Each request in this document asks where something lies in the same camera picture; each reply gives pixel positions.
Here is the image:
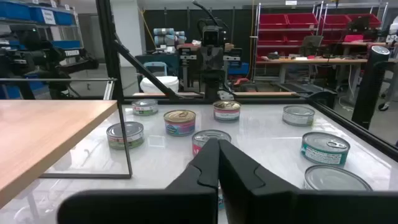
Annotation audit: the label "black tower fan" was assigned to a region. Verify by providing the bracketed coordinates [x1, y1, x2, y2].
[351, 45, 391, 130]

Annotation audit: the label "black room partition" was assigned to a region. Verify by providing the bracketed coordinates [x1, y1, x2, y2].
[143, 8, 259, 63]

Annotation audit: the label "yellow background cable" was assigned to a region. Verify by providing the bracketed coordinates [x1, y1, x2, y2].
[138, 6, 157, 48]

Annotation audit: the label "light blue chair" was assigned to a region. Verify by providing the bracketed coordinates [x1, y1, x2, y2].
[143, 61, 168, 78]

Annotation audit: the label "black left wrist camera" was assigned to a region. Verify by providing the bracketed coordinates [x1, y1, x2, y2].
[201, 26, 226, 47]

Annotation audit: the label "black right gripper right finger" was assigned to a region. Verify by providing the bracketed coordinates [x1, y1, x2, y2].
[218, 139, 398, 224]

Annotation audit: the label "black office chair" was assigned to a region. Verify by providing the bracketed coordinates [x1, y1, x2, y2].
[298, 34, 325, 57]

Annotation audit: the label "wooden workbench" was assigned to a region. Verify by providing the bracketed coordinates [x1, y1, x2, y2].
[255, 57, 369, 85]

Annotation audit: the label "black aluminium rig frame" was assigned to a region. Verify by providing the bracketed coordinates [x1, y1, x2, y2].
[95, 0, 398, 162]

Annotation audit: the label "wooden shelf board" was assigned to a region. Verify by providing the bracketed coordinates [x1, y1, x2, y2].
[0, 99, 118, 208]

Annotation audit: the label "teal label silver can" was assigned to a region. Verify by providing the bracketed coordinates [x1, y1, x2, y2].
[300, 131, 351, 166]

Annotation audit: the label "blue crate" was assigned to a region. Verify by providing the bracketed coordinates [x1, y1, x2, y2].
[228, 62, 250, 76]

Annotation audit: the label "red bins storage rack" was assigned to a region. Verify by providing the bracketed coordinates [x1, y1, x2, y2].
[252, 2, 389, 82]

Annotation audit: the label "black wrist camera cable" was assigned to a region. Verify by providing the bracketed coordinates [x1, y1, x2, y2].
[192, 0, 218, 29]

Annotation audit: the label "white label silver can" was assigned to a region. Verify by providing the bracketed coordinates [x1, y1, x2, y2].
[282, 105, 315, 127]

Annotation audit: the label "red label silver can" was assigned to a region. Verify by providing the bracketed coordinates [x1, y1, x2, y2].
[192, 129, 232, 156]

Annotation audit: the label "white plastic bucket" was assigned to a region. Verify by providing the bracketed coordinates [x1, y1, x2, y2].
[139, 76, 180, 94]

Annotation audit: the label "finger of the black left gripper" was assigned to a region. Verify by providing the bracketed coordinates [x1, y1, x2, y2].
[211, 48, 224, 77]
[200, 48, 213, 77]

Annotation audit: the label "green label silver tuna can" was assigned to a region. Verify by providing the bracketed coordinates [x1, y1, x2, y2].
[303, 164, 373, 191]
[106, 121, 145, 150]
[131, 98, 159, 116]

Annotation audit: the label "blue bins shelving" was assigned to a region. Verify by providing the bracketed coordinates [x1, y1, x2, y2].
[0, 0, 82, 50]

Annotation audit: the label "rolled grey-blue mats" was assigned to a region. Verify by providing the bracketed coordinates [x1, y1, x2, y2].
[153, 27, 187, 47]

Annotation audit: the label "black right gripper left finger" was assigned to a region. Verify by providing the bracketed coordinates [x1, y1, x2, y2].
[57, 138, 220, 224]

